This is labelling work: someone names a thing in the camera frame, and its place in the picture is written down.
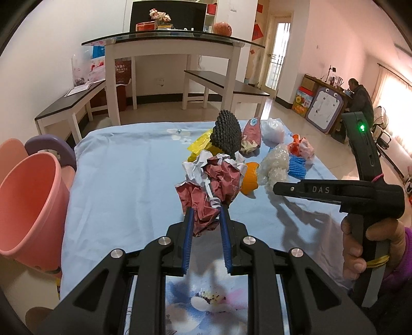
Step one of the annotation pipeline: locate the white plastic bag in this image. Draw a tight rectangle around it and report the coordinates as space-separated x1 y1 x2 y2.
261 118 286 145

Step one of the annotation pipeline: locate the person's right forearm purple sleeve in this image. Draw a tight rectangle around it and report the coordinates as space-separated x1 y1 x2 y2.
383 227 412 292

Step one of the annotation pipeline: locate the red and clear plastic bag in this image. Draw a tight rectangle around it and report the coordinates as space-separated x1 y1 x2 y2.
287 133 315 165

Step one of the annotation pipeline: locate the purple plastic stool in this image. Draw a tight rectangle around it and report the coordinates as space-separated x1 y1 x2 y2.
24 135 78 174

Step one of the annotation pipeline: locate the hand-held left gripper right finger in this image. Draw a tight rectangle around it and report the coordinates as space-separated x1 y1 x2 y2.
219 206 377 335

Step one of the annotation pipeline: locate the red white paper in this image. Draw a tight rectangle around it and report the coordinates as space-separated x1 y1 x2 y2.
175 151 247 238

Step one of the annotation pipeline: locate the artificial flower bouquet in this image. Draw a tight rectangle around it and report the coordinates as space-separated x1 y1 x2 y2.
149 9 172 24

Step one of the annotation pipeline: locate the light blue floral tablecloth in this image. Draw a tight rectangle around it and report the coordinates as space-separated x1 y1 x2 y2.
59 118 355 335

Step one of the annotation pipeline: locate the dark red paper bag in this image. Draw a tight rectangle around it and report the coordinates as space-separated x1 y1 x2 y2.
114 58 133 112

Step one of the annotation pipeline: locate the person's right hand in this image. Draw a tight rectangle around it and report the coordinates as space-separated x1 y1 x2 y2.
341 215 409 284

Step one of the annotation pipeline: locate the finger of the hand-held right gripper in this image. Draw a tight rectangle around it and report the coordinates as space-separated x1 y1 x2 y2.
273 181 343 206

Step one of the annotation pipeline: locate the white paper sheet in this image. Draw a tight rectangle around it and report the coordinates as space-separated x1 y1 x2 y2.
64 84 92 97

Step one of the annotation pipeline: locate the white bench with dark seat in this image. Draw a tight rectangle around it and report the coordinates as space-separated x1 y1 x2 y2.
34 79 108 145
183 69 271 118

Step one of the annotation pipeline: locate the glass door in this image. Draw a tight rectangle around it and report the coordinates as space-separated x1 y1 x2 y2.
264 13 293 94

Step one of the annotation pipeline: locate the purple framed drawing board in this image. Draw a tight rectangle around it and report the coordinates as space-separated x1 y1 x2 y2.
305 84 346 135

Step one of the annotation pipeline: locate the colourful cardboard box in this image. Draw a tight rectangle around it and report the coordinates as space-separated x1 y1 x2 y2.
292 86 314 118

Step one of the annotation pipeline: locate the red snack bag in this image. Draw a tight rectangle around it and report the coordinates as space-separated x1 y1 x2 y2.
241 118 263 154

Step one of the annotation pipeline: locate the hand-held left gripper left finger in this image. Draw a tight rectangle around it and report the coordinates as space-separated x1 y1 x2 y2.
37 208 195 335

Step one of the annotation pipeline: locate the blue foam fruit net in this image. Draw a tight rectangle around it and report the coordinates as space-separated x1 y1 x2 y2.
287 155 306 180

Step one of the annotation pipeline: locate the yellow plastic wrapper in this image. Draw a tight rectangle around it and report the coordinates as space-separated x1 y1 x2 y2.
187 129 214 162

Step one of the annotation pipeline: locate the wooden desk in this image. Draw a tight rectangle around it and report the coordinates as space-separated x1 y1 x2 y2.
303 74 353 97

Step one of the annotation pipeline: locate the orange peel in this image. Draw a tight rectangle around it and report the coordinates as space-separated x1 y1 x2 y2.
240 162 261 196

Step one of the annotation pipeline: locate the orange round ornament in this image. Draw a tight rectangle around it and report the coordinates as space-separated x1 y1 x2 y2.
213 21 233 37

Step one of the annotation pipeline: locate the pink plastic bucket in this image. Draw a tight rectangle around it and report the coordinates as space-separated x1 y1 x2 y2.
0 151 71 275

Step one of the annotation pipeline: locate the dark grey bumpy foam sheet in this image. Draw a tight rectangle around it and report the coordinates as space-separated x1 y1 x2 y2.
210 110 241 160

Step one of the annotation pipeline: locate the black television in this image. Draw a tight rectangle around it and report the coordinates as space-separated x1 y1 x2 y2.
130 0 207 33

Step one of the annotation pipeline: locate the glass top white table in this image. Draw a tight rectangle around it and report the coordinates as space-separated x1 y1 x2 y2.
81 30 266 126

